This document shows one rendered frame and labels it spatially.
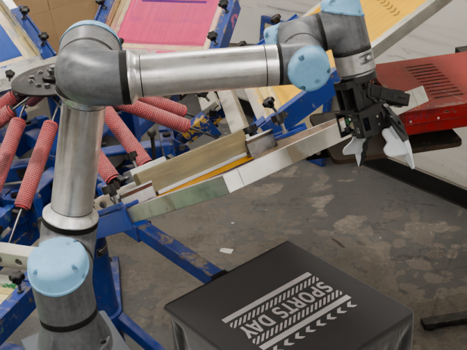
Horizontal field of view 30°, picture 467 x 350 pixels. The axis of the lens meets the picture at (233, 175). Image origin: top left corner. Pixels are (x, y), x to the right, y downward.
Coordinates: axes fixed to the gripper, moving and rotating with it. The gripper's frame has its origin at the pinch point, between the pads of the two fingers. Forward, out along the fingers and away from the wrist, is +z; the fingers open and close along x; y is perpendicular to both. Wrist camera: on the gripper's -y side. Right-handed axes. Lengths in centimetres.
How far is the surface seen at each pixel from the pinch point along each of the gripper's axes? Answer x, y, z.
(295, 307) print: -49, -2, 42
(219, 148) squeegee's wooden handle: -73, -8, 1
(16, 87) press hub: -149, 13, -26
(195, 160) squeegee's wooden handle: -73, 0, 1
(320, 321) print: -40, -2, 44
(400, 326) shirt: -27, -16, 49
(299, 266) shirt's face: -62, -15, 38
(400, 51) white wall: -191, -200, 20
